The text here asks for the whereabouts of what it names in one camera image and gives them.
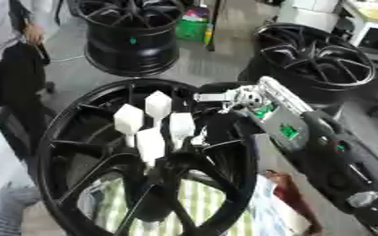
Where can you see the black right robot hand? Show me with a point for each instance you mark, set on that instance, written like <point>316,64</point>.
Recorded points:
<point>222,129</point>

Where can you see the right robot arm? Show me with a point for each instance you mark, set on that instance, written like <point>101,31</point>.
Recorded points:
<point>326,153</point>

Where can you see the white pin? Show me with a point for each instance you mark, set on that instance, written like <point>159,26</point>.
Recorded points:
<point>151,144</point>
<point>128,120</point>
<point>181,126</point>
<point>158,104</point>

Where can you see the large black spoked wheel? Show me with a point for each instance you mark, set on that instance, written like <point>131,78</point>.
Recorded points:
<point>235,172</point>

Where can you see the black wheel rim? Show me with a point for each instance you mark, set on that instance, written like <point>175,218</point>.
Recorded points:
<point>316,61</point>

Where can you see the black wheel with green sticker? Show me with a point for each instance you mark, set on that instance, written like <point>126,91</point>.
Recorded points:
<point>130,46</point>

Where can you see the green box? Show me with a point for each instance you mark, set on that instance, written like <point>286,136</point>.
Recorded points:
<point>191,29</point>

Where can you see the white cabinet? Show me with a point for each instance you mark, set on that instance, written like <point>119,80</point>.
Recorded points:
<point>370,27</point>

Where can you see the person's hand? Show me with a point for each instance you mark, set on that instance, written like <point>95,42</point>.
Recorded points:
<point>34,33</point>

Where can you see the person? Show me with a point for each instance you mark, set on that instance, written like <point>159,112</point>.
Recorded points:
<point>9,61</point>

